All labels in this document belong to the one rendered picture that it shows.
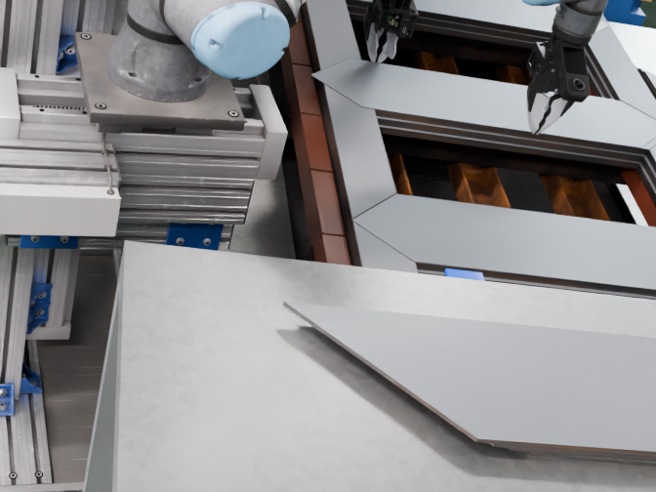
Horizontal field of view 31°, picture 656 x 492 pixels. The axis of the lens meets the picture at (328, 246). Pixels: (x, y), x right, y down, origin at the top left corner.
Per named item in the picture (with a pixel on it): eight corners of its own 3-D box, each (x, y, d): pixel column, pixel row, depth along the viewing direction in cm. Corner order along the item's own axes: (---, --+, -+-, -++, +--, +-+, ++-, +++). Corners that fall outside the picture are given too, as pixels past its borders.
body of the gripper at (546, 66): (561, 75, 217) (585, 17, 210) (574, 100, 211) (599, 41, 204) (522, 69, 216) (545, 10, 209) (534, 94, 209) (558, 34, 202)
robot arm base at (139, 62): (113, 99, 167) (122, 37, 161) (101, 44, 178) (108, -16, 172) (217, 105, 172) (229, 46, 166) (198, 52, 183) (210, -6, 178)
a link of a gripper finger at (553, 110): (544, 122, 221) (560, 79, 216) (552, 140, 217) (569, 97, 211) (528, 119, 221) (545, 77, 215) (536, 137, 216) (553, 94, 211)
